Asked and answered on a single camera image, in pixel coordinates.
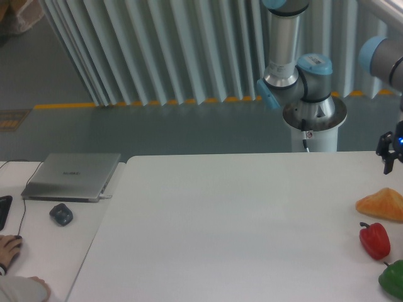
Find person's right hand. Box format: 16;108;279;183
0;234;23;271

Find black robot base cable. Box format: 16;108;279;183
300;118;310;154

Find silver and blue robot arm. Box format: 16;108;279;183
256;1;402;174

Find black keyboard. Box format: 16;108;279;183
0;195;13;231

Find orange triangular bread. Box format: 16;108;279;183
355;187;402;223

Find red bell pepper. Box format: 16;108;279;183
359;222;391;260

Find brown cardboard boxes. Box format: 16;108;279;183
1;0;44;36

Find white folding screen partition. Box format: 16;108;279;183
41;1;402;106

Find black mouse cable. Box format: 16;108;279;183
0;159;41;237

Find dark earbuds case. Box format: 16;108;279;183
49;203;74;227

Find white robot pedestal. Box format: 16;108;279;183
283;96;347;152

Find green bell pepper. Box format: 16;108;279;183
378;260;402;301

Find forearm in grey sleeve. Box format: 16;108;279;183
1;266;51;301

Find yellow floor sign sticker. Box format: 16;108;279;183
0;109;31;132

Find silver closed laptop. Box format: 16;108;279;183
21;153;121;203

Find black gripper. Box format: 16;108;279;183
375;121;403;175

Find silver usb plug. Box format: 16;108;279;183
99;194;112;200

